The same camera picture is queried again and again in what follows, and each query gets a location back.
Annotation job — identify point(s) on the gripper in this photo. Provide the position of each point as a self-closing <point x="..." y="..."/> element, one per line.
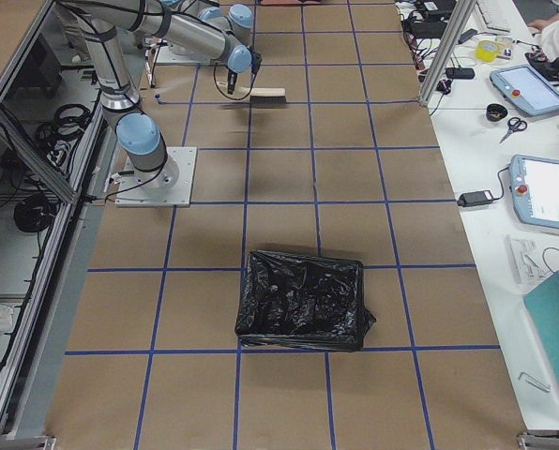
<point x="232" y="78"/>

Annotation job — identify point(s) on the beige hand brush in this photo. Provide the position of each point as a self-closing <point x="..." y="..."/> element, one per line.
<point x="253" y="94"/>

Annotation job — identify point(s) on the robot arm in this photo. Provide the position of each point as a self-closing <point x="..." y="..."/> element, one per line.
<point x="114" y="32"/>

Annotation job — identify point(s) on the black lined bin near right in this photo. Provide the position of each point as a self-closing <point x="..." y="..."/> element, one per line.
<point x="304" y="302"/>

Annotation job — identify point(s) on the yellow tape roll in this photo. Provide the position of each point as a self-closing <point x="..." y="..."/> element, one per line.
<point x="488" y="51"/>

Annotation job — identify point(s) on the black power adapter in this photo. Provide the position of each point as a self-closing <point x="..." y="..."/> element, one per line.
<point x="475" y="198"/>

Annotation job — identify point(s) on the scissors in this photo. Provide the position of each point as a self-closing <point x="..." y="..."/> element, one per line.
<point x="514" y="124"/>

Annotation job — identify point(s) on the teach pendant far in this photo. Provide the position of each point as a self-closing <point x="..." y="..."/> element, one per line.
<point x="526" y="90"/>

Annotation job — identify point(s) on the teach pendant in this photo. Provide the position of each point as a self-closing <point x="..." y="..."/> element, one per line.
<point x="535" y="190"/>
<point x="526" y="90"/>

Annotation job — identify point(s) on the teach pendant near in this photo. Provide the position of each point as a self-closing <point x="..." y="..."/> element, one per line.
<point x="535" y="190"/>

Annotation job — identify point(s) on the allen key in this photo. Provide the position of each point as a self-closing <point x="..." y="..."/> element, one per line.
<point x="535" y="382"/>

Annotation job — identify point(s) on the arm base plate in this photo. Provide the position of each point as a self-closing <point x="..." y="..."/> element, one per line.
<point x="171" y="187"/>
<point x="172" y="54"/>

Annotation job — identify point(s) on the aluminium frame post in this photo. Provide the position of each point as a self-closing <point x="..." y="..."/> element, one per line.
<point x="459" y="18"/>

